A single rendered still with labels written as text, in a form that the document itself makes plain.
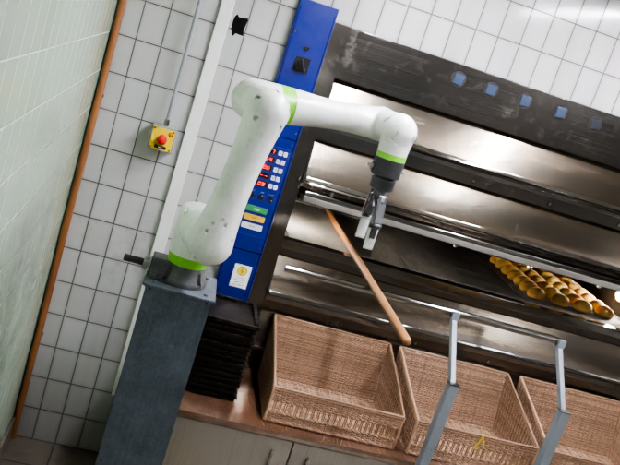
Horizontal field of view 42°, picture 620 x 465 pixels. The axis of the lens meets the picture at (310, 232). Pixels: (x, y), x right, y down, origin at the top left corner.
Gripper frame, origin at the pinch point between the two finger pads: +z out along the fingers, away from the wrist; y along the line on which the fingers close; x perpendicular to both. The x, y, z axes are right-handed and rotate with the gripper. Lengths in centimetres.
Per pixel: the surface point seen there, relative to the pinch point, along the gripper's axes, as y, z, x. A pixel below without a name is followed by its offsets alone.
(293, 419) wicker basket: -48, 87, 8
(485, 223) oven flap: -95, -1, 74
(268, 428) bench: -42, 90, -2
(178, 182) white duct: -93, 16, -58
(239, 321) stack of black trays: -61, 57, -22
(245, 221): -92, 25, -27
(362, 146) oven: -95, -19, 11
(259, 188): -92, 10, -26
